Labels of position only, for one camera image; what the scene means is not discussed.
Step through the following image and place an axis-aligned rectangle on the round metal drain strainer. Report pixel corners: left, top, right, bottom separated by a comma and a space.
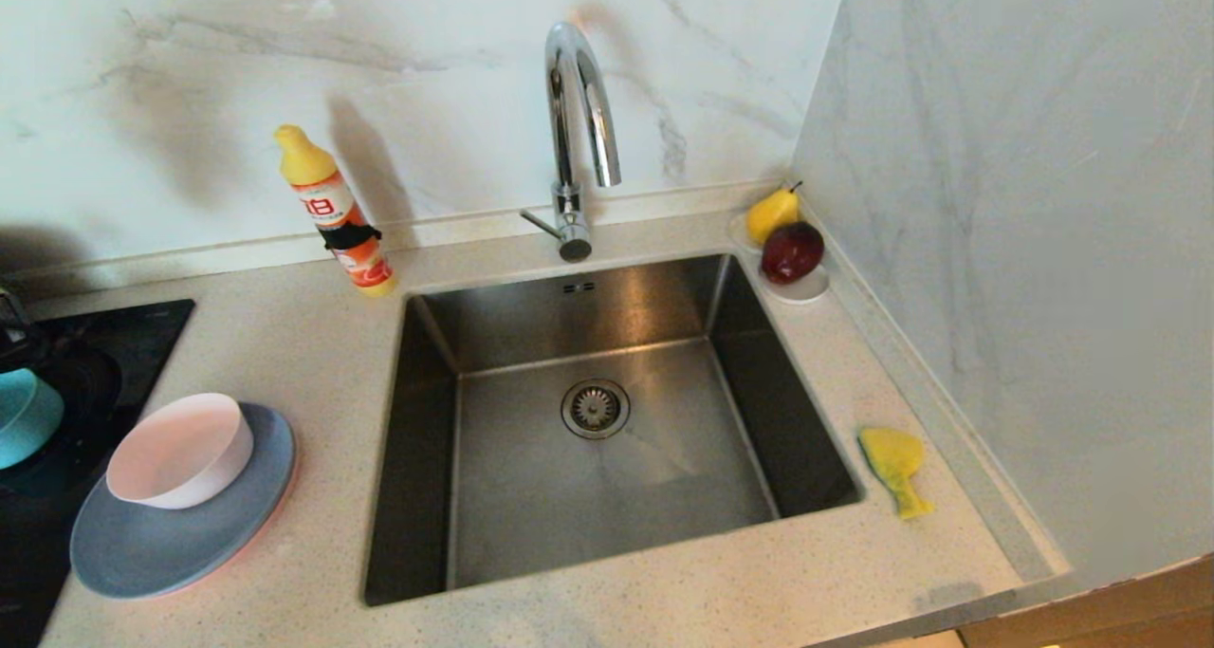
561, 379, 632, 440

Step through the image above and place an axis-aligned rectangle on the teal bowl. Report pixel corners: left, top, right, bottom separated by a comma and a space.
0, 368, 65, 471

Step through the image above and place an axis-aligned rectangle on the orange dish soap bottle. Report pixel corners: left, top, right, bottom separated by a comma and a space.
275, 124, 399, 298

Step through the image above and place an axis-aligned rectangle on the blue plate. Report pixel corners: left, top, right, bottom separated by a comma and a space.
70, 401, 297, 600

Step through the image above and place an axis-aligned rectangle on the stainless steel sink basin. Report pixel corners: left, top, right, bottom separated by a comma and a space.
363, 252, 864, 608

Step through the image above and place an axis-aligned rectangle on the small white dish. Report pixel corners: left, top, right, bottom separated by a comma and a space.
728, 210, 831, 305

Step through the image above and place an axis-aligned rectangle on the pale pink bowl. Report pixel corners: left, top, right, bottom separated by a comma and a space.
105, 393, 255, 510

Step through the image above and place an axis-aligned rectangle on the pink plate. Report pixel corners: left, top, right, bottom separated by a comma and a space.
180, 430, 303, 597

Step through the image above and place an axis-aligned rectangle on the yellow green sponge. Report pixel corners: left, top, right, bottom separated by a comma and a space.
857, 427, 936, 520

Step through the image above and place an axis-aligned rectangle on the dark red apple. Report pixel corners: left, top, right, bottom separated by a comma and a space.
760, 220, 825, 285

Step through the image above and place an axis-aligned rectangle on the chrome gooseneck faucet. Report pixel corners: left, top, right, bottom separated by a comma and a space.
520, 22, 624, 264

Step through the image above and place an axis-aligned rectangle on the black glass cooktop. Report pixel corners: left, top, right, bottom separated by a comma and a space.
0, 299, 196, 648

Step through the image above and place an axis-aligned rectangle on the yellow pear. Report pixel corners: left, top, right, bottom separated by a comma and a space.
745, 181, 803, 247

